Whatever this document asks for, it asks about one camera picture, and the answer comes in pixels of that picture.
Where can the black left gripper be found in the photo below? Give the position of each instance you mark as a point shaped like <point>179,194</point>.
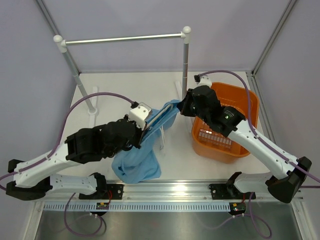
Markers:
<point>139,131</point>

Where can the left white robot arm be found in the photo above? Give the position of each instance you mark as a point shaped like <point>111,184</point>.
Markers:
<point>34,179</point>

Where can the aluminium frame post right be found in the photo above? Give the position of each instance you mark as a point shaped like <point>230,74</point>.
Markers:
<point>275,34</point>

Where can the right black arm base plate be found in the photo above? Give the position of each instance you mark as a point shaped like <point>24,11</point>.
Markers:
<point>224,191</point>

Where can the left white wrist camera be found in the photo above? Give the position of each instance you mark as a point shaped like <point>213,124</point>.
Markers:
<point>140,114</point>

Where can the aluminium frame post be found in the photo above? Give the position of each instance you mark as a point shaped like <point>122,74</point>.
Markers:
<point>275,34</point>
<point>47,16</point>

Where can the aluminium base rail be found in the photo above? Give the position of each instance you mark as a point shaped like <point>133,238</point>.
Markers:
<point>165,191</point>

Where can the orange plastic laundry basket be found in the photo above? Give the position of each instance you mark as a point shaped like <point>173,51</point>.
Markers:
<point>212,145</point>

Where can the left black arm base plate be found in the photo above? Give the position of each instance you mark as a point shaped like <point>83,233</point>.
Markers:
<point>112,191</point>

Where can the aluminium frame post left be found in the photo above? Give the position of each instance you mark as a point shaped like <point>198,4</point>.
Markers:
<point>47,16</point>

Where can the white plastic hanger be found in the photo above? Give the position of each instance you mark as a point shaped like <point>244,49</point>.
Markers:
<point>157,116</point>

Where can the light blue shorts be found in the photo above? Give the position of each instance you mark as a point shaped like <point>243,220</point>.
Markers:
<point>137,165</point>

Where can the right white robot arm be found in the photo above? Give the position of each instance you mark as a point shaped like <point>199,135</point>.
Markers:
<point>286,173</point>

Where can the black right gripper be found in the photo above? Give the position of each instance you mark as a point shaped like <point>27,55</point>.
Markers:
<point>184,106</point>

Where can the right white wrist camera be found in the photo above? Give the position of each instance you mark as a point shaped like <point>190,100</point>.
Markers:
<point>203,80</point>

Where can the silver clothes rack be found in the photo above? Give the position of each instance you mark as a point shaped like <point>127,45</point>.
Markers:
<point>153,88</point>

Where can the white slotted cable duct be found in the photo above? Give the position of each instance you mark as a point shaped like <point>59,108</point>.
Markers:
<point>139,207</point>

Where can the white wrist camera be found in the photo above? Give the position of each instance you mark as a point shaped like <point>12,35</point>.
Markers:
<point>203,80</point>
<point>140,114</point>

